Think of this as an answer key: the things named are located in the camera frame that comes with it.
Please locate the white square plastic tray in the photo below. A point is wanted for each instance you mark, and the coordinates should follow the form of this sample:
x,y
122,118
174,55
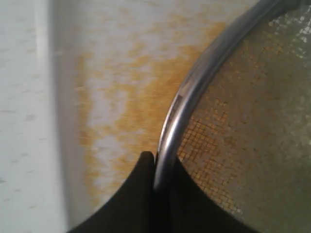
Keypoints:
x,y
71,28

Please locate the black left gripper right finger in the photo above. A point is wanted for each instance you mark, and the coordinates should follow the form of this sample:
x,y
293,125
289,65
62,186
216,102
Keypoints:
x,y
182,207

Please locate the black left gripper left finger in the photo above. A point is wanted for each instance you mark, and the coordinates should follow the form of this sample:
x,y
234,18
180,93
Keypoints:
x,y
128,211

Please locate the round stainless steel sieve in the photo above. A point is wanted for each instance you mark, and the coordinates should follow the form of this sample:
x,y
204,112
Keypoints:
x,y
240,123

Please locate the yellow millet pile on tray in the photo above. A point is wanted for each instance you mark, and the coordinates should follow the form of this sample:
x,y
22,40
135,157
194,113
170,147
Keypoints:
x,y
123,102

